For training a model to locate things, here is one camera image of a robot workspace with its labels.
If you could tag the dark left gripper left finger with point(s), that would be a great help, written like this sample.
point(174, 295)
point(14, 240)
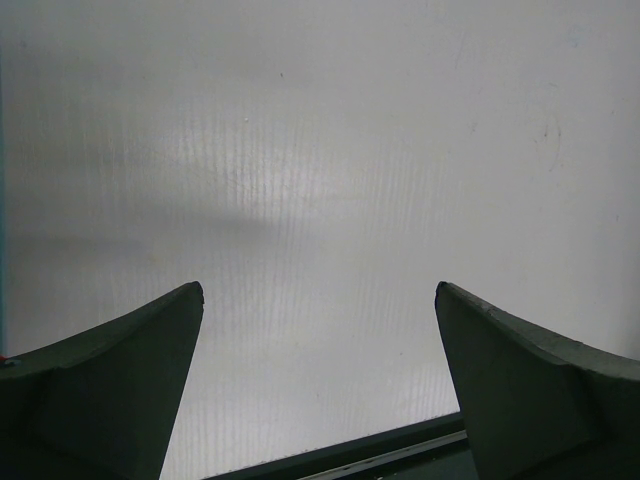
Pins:
point(101, 404)

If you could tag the dark left gripper right finger tip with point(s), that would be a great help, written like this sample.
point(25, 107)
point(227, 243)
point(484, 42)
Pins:
point(536, 404)

